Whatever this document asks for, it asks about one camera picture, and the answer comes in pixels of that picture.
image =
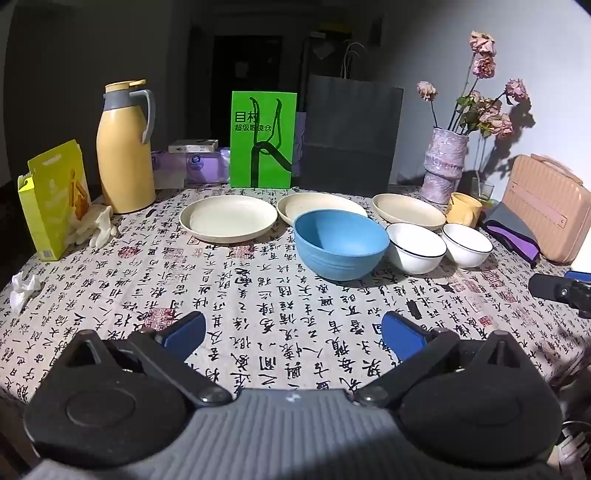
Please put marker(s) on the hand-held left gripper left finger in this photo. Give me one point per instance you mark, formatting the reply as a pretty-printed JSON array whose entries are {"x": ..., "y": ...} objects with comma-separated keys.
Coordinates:
[{"x": 184, "y": 330}]

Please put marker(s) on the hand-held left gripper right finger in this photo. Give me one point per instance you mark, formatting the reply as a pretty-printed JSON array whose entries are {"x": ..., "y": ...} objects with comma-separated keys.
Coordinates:
[{"x": 401, "y": 337}]

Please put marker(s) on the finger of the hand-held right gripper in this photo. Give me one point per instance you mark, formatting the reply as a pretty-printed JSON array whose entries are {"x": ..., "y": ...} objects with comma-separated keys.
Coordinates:
[{"x": 545, "y": 286}]

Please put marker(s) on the white bowl with black rim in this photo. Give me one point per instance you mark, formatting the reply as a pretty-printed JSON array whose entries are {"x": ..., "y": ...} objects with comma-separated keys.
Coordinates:
[
  {"x": 468, "y": 249},
  {"x": 415, "y": 251}
]

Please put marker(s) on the cream round plate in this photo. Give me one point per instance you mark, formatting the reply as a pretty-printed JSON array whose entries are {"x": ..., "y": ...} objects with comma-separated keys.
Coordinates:
[
  {"x": 304, "y": 205},
  {"x": 226, "y": 221},
  {"x": 406, "y": 210}
]

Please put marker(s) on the grey and purple pouch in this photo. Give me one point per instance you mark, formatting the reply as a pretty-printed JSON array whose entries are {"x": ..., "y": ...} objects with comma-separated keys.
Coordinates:
[{"x": 512, "y": 230}]

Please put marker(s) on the beige ribbed case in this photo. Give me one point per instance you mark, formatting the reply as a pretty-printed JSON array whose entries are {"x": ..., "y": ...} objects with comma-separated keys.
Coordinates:
[{"x": 545, "y": 207}]

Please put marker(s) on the blue bowl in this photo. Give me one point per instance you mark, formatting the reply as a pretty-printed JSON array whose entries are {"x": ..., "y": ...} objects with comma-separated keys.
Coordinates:
[{"x": 341, "y": 249}]

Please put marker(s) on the yellow mug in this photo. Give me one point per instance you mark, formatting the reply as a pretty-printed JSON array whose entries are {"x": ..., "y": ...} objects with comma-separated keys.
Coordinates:
[{"x": 461, "y": 210}]

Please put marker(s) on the clear drinking glass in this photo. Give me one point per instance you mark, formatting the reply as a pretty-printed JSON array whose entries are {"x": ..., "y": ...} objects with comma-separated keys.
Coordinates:
[{"x": 484, "y": 190}]

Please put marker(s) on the pale rubber glove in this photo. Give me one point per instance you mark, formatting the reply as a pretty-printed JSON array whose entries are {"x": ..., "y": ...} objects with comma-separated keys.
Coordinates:
[{"x": 97, "y": 226}]

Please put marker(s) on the purple textured vase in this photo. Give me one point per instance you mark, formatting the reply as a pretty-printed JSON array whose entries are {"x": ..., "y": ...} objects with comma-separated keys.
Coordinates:
[{"x": 445, "y": 161}]

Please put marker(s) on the purple tissue pack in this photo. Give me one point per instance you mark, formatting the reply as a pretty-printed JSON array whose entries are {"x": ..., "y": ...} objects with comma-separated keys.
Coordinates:
[
  {"x": 166, "y": 170},
  {"x": 207, "y": 166}
]

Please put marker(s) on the crumpled white tissue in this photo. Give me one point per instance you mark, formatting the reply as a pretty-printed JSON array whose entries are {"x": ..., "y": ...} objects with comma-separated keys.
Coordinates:
[{"x": 23, "y": 288}]

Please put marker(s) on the yellow thermos jug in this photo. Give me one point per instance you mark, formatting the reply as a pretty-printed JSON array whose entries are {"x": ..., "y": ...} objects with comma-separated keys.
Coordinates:
[{"x": 124, "y": 161}]

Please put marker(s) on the yellow snack box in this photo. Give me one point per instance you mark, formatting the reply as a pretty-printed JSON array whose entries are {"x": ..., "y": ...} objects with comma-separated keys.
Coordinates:
[{"x": 51, "y": 207}]

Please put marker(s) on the small flat white box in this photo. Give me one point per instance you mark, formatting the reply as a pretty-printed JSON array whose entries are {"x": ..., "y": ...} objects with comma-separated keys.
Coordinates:
[{"x": 194, "y": 146}]

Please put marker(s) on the green paper bag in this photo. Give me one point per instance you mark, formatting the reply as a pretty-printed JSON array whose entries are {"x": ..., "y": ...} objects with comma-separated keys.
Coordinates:
[{"x": 249, "y": 157}]

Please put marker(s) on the dark grey paper bag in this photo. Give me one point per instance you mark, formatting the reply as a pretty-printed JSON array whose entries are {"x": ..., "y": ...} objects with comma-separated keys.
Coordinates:
[{"x": 351, "y": 138}]

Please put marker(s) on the dried pink rose bouquet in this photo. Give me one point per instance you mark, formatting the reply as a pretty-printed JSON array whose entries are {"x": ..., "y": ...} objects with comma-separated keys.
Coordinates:
[{"x": 482, "y": 60}]

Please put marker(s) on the dark door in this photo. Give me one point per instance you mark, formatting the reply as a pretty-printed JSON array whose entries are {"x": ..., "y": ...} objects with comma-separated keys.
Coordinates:
[{"x": 249, "y": 83}]

